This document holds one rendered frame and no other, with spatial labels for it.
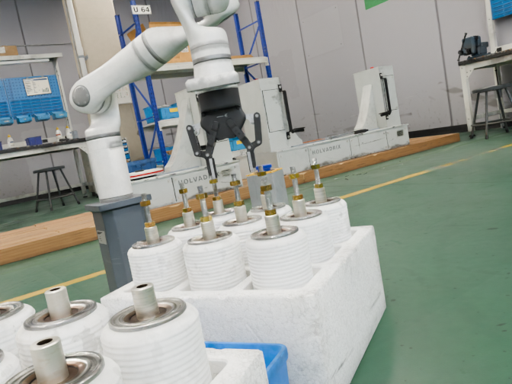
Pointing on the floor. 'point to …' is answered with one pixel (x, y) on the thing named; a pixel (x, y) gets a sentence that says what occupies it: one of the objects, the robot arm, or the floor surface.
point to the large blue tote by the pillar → (142, 164)
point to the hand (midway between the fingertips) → (232, 168)
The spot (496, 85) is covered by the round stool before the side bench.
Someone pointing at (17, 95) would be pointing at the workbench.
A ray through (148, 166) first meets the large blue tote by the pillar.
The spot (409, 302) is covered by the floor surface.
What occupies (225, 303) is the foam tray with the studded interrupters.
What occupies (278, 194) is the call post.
